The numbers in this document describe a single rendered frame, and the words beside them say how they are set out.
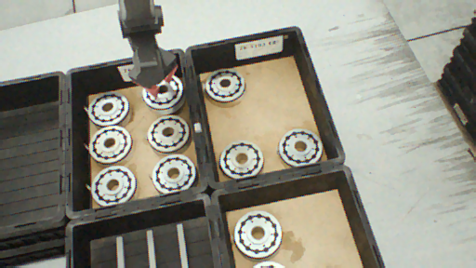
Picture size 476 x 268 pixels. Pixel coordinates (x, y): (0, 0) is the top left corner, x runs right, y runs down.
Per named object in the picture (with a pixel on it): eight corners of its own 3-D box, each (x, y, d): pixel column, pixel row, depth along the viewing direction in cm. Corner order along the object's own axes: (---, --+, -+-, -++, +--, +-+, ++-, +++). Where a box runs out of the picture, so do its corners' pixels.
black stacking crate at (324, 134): (191, 75, 124) (185, 48, 114) (297, 55, 125) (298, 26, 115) (216, 209, 105) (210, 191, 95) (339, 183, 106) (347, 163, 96)
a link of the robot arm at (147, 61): (160, 0, 90) (115, 6, 89) (170, 43, 85) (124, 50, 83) (165, 41, 100) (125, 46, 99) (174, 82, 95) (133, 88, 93)
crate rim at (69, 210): (69, 74, 115) (64, 69, 113) (185, 52, 116) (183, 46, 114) (70, 224, 95) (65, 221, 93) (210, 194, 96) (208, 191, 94)
